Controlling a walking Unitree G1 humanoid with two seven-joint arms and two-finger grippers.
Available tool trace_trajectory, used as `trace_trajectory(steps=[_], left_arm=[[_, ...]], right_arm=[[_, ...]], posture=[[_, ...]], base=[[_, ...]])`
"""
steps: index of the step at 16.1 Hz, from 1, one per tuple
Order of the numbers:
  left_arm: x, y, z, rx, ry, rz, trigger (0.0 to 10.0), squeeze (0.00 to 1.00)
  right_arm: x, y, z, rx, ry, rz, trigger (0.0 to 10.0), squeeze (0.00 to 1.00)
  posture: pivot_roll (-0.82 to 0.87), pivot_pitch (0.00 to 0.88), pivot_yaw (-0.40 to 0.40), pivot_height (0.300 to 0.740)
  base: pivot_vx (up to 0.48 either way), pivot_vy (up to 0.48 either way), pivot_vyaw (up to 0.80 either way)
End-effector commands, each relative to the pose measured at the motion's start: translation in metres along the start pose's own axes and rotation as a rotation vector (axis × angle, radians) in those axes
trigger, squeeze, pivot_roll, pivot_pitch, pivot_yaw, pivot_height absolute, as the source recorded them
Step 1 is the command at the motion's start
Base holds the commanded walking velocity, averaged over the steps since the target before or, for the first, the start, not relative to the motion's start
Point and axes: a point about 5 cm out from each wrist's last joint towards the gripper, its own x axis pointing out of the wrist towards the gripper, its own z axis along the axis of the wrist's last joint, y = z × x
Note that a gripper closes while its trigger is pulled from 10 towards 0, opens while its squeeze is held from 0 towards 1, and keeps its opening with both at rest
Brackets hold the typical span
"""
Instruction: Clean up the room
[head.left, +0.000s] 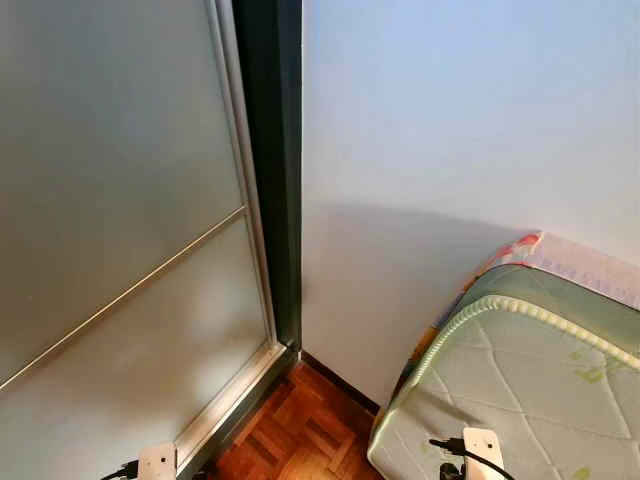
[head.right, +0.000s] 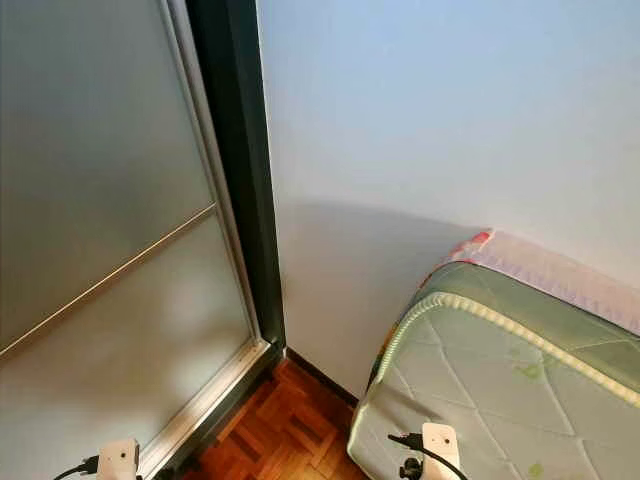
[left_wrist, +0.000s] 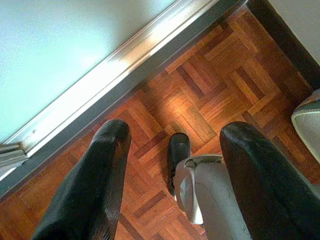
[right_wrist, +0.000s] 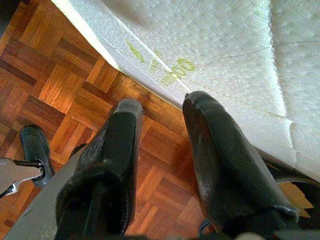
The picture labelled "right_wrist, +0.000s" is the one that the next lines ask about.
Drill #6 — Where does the silver robot left leg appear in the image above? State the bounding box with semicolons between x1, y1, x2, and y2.
0;124;55;198

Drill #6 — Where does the white textured cloth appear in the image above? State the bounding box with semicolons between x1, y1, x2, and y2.
269;0;320;176

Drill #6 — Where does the brown cardboard piece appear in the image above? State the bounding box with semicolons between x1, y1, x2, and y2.
277;181;315;219

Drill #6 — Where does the dark round bin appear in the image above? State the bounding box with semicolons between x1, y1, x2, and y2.
254;147;320;240

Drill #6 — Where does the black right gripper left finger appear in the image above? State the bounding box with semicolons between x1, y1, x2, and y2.
56;98;143;240

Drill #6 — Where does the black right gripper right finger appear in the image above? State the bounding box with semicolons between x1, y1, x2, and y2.
182;91;300;240

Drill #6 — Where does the white quilted mattress green print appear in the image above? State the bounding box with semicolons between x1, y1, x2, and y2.
51;0;320;182

